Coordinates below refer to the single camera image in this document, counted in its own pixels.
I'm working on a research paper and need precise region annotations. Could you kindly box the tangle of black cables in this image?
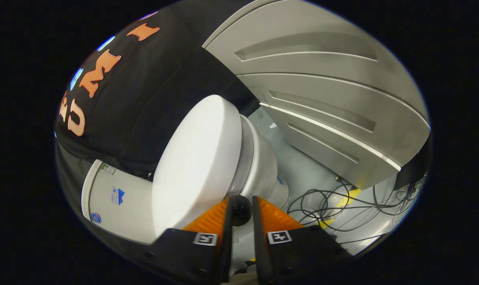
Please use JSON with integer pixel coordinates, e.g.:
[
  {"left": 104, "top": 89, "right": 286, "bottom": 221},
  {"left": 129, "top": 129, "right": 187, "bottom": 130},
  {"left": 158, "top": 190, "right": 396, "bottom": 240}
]
[{"left": 287, "top": 174, "right": 426, "bottom": 244}]

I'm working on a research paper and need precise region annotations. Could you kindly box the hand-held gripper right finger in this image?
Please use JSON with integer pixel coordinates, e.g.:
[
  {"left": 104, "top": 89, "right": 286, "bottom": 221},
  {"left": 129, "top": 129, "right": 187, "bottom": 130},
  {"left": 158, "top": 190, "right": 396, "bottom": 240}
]
[{"left": 252, "top": 196, "right": 353, "bottom": 285}]

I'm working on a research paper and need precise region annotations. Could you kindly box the yellow floor tape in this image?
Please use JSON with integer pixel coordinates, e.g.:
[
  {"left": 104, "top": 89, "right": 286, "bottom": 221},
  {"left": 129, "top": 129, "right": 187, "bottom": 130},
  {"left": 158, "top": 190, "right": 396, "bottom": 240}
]
[{"left": 318, "top": 188, "right": 361, "bottom": 230}]

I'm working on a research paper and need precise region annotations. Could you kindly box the white drawer cabinet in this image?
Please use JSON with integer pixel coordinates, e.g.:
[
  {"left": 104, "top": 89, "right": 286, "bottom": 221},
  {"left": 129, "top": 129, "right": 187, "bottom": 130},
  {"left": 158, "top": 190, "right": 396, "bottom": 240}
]
[{"left": 202, "top": 0, "right": 431, "bottom": 190}]

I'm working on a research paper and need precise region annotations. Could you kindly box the white toilet bowl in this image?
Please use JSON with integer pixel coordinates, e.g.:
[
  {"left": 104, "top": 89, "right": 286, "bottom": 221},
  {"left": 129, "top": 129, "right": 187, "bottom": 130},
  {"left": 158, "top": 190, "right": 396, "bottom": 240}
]
[{"left": 223, "top": 114, "right": 290, "bottom": 238}]

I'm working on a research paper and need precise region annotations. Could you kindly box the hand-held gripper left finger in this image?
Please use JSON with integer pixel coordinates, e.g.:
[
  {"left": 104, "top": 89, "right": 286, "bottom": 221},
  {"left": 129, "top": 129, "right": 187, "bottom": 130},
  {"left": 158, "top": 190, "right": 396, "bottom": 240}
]
[{"left": 142, "top": 197, "right": 234, "bottom": 285}]

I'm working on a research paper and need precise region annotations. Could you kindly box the black backdrop cloth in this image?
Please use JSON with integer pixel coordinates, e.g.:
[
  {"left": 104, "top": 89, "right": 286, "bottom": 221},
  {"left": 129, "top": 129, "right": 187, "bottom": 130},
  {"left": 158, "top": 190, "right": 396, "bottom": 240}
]
[{"left": 54, "top": 2, "right": 260, "bottom": 254}]

